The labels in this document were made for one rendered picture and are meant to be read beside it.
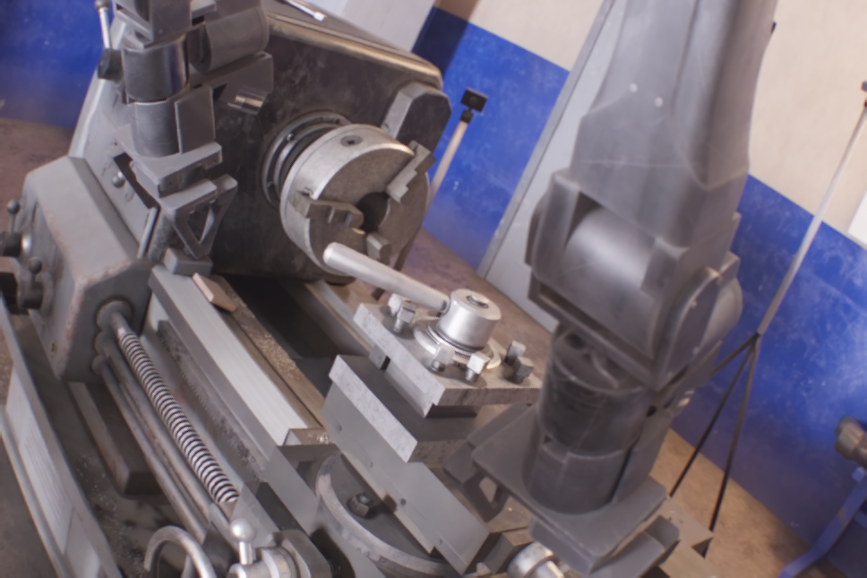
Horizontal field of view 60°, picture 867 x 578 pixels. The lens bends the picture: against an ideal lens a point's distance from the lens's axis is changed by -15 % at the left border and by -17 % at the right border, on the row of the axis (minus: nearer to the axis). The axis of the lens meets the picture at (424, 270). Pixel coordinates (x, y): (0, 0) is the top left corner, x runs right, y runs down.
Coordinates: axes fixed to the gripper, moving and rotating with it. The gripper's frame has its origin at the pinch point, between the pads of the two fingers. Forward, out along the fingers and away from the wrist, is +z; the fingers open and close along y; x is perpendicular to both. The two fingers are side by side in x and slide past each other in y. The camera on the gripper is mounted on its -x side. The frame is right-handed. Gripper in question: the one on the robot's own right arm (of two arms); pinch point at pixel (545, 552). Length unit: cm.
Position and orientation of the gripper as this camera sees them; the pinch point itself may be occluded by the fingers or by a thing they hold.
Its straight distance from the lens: 56.7
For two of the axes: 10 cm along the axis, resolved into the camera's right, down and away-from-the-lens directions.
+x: -7.3, 4.3, -5.3
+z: -0.4, 7.5, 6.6
